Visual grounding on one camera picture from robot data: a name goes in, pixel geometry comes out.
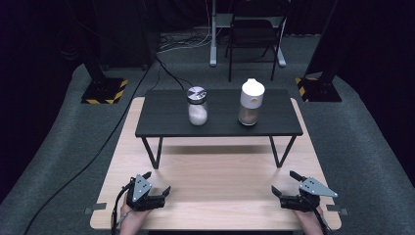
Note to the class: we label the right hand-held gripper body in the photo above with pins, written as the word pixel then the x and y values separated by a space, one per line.
pixel 310 192

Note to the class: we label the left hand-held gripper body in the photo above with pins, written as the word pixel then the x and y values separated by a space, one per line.
pixel 142 196

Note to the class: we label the silver-lidded glass salt jar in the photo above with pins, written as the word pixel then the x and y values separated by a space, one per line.
pixel 197 111

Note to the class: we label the black small shelf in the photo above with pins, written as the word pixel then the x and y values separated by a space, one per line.
pixel 221 117

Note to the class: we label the white-lidded glass seasoning bottle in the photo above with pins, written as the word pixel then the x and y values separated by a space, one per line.
pixel 252 94

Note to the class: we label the person's left hand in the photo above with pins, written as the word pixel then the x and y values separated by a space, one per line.
pixel 132 220

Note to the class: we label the person's right hand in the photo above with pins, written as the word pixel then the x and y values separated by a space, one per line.
pixel 308 222

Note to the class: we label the yellow-black striped stand base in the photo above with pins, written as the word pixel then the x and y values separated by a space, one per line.
pixel 104 91
pixel 318 89

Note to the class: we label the black stand column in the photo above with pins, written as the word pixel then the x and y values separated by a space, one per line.
pixel 93 49
pixel 326 45

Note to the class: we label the black chair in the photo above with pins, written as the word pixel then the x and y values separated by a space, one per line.
pixel 253 32

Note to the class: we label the grey table bracket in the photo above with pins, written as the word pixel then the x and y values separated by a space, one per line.
pixel 96 208
pixel 337 210

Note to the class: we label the white desk frame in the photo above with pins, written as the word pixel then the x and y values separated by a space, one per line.
pixel 213 39

